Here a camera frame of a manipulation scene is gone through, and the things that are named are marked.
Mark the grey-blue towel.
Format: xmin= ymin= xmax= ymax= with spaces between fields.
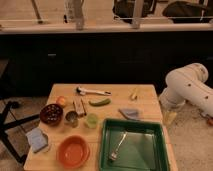
xmin=119 ymin=108 xmax=139 ymax=120

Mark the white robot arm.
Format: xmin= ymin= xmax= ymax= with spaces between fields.
xmin=159 ymin=63 xmax=213 ymax=117

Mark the green plastic tray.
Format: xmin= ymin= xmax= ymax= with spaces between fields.
xmin=99 ymin=119 xmax=170 ymax=171

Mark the green cucumber toy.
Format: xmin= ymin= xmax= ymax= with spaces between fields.
xmin=89 ymin=98 xmax=111 ymax=107

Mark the yellow banana toy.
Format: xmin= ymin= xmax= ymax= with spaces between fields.
xmin=130 ymin=88 xmax=139 ymax=100

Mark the light green cup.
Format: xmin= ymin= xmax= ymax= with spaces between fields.
xmin=85 ymin=113 xmax=99 ymax=129

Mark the wooden table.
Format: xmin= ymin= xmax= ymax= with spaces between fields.
xmin=23 ymin=83 xmax=179 ymax=171

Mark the orange peach toy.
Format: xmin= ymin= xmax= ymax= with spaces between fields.
xmin=56 ymin=96 xmax=67 ymax=107

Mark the small metal cup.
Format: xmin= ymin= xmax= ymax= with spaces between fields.
xmin=65 ymin=111 xmax=78 ymax=128

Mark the dark red colander bowl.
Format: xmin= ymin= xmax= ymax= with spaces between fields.
xmin=39 ymin=103 xmax=63 ymax=126

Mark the metal fork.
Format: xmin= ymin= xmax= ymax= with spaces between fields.
xmin=109 ymin=132 xmax=127 ymax=161

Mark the orange plastic bowl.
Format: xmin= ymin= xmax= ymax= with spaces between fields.
xmin=56 ymin=135 xmax=90 ymax=169

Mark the blue sponge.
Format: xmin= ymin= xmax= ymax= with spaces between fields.
xmin=26 ymin=128 xmax=48 ymax=153

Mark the black chair base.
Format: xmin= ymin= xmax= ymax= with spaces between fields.
xmin=0 ymin=101 xmax=39 ymax=164

